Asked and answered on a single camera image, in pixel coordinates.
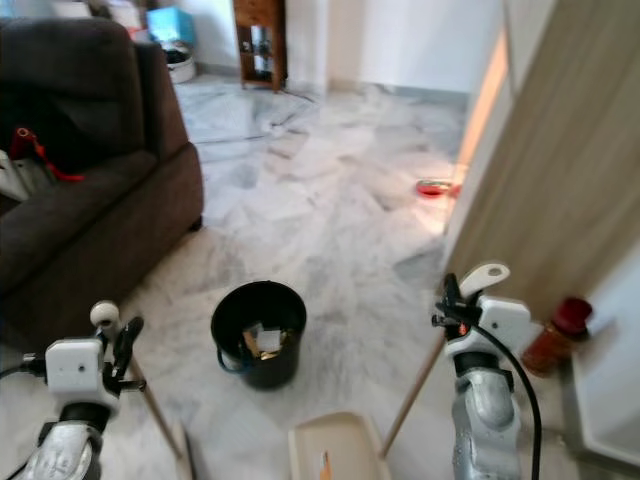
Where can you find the white paper scrap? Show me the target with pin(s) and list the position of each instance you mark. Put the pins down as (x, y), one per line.
(269, 338)

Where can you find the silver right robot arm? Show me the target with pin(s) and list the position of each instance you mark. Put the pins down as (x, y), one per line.
(485, 415)

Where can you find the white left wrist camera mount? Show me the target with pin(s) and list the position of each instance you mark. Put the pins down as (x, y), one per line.
(75, 370)

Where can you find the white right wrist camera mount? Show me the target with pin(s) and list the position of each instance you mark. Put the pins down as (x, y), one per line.
(500, 325)

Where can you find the brown wooden shelf unit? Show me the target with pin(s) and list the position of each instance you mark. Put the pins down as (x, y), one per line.
(260, 12)

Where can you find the white pot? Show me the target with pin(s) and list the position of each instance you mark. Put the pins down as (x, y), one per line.
(180, 66)

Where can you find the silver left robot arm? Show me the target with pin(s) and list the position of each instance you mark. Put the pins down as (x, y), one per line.
(65, 450)

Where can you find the white cabinet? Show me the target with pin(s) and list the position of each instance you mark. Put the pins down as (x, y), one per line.
(610, 390)

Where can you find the light wooden door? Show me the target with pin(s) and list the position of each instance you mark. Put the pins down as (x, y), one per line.
(560, 160)

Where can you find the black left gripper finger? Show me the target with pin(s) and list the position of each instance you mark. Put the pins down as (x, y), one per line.
(128, 350)

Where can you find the white cardboard box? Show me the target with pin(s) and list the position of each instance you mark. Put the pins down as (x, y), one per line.
(126, 13)

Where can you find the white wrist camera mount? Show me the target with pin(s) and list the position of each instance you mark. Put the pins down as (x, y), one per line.
(75, 370)
(500, 325)

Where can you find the brown cardboard scrap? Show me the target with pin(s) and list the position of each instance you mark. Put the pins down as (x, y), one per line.
(251, 344)

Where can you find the black plastic bucket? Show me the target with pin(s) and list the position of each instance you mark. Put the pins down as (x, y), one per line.
(285, 368)

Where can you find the small orange debris piece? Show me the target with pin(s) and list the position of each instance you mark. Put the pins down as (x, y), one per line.
(326, 466)

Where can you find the red-lidded jar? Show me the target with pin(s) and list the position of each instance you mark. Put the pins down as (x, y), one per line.
(565, 325)

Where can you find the red bowl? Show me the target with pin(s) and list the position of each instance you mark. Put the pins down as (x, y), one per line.
(434, 189)

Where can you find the dark brown fabric sofa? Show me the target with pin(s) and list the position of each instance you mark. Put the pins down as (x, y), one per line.
(100, 220)

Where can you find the blue box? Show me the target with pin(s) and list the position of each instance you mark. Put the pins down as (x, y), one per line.
(172, 25)

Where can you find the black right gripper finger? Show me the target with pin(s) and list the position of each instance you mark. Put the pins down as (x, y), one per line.
(453, 298)

